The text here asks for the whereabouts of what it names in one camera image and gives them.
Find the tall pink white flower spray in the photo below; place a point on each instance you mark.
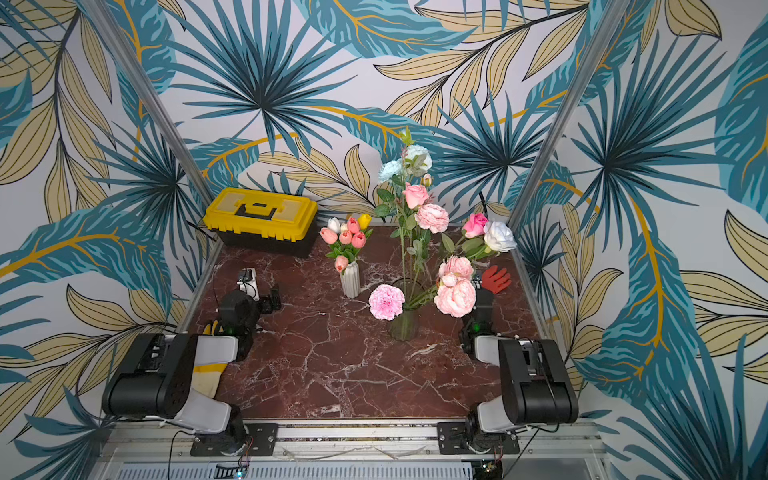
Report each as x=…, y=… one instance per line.
x=404, y=197

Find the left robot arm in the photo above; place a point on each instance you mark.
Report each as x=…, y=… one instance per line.
x=154, y=380

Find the tulip bouquet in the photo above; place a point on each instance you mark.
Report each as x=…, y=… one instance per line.
x=346, y=239

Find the white rose stem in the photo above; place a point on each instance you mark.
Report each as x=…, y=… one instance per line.
x=496, y=239

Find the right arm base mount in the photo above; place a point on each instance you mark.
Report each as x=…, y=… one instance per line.
x=461, y=438

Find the yellow black toolbox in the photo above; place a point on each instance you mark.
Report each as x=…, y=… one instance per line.
x=264, y=221

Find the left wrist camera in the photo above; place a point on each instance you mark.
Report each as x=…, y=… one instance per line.
x=247, y=283

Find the pink carnation flower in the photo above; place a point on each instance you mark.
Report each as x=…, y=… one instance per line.
x=386, y=302

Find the white ribbed vase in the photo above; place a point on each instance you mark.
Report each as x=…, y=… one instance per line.
x=350, y=280

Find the aluminium front rail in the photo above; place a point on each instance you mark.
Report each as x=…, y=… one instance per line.
x=304, y=440

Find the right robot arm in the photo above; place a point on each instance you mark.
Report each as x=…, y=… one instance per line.
x=535, y=386

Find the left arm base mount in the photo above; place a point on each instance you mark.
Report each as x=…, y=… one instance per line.
x=247, y=440

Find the red glove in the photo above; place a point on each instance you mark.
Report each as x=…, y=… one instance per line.
x=495, y=280

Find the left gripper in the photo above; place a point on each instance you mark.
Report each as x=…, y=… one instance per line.
x=264, y=300

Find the magenta rose stem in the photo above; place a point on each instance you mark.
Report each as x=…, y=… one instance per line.
x=472, y=228

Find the clear glass vase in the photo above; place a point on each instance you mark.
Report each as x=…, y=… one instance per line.
x=405, y=325

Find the light pink peony bunch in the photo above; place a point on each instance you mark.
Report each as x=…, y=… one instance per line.
x=454, y=293

